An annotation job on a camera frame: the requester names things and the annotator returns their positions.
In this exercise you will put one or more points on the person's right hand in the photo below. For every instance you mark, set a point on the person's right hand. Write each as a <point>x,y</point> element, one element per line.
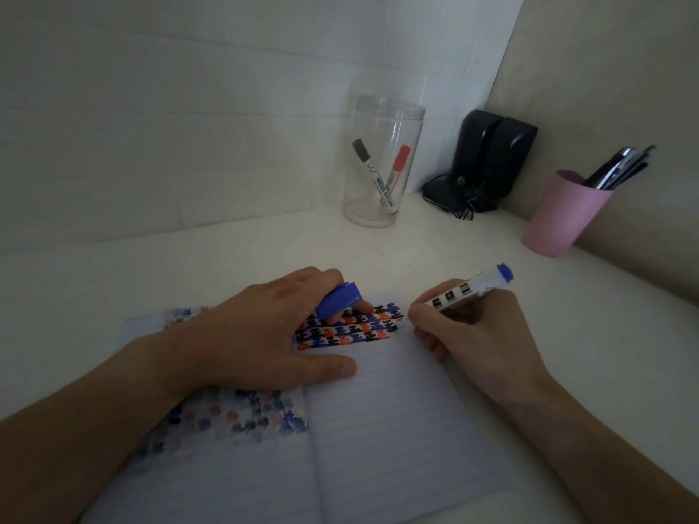
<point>491,349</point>

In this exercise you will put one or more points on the person's left hand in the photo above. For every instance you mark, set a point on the person's left hand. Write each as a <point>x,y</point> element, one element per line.
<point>251,338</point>

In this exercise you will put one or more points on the person's left thumb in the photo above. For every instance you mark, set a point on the person's left thumb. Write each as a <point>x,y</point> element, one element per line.
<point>322,369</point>

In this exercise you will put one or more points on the person's right thumb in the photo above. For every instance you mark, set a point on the person's right thumb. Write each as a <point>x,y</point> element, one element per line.
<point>428,317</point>

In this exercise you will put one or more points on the white marker with blue end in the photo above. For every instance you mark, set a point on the white marker with blue end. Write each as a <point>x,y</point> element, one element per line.
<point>474,286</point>

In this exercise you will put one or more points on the blue marker cap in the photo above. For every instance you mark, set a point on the blue marker cap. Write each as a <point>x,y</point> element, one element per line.
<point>339,299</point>

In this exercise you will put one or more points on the lined notebook with coloured pattern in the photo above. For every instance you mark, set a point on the lined notebook with coloured pattern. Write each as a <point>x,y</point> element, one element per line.
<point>393,425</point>

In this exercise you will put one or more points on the person's left forearm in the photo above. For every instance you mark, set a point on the person's left forearm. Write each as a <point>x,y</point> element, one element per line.
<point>76,436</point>

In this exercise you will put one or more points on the person's right forearm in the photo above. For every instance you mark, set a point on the person's right forearm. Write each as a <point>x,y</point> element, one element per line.
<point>595,458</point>

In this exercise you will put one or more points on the clear plastic jar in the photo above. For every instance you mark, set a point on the clear plastic jar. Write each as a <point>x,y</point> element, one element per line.
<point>382,174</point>

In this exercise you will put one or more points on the red-capped whiteboard marker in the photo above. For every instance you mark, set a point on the red-capped whiteboard marker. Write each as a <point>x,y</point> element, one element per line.
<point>397,169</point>

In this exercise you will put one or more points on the black-capped whiteboard marker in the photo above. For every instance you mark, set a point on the black-capped whiteboard marker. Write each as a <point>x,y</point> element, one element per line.
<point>373,174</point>

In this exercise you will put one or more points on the pink plastic cup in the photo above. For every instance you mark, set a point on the pink plastic cup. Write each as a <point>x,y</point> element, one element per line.
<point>562,215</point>

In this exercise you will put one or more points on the black speaker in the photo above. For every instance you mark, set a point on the black speaker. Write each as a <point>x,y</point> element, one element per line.
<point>513,158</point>
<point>474,147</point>

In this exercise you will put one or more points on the bunch of dark pens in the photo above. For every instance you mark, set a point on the bunch of dark pens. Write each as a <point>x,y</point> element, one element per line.
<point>620,169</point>

